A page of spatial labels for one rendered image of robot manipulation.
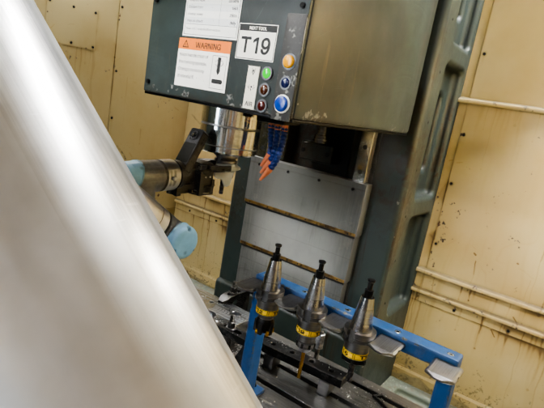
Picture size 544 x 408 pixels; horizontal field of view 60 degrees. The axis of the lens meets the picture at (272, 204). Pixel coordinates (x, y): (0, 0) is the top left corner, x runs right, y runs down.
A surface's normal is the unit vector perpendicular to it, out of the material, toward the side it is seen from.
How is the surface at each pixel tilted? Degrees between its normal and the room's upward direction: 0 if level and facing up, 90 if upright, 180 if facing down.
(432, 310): 90
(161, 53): 90
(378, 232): 90
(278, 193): 90
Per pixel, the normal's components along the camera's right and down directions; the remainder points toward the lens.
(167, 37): -0.58, 0.07
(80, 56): 0.80, 0.26
